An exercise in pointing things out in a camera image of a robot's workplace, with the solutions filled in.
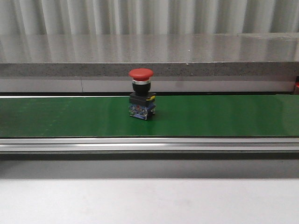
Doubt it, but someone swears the red mushroom push button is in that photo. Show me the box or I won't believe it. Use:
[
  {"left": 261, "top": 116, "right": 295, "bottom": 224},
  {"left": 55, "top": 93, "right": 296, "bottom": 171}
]
[{"left": 128, "top": 68, "right": 156, "bottom": 120}]

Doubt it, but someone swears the grey stone countertop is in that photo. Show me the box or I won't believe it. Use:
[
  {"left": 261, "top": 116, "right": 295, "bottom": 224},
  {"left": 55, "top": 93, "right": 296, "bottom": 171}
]
[{"left": 0, "top": 33, "right": 299, "bottom": 93}]

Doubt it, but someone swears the green conveyor belt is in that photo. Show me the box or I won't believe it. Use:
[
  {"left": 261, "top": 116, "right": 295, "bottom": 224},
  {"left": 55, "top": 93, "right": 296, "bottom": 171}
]
[{"left": 0, "top": 94, "right": 299, "bottom": 138}]

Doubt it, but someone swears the white pleated curtain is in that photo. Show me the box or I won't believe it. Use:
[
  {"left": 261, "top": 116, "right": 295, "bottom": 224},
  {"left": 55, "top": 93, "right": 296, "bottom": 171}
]
[{"left": 0, "top": 0, "right": 299, "bottom": 35}]

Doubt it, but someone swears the aluminium conveyor frame rail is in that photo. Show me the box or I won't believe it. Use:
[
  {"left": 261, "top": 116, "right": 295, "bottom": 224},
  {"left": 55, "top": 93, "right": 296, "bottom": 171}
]
[{"left": 0, "top": 137, "right": 299, "bottom": 154}]

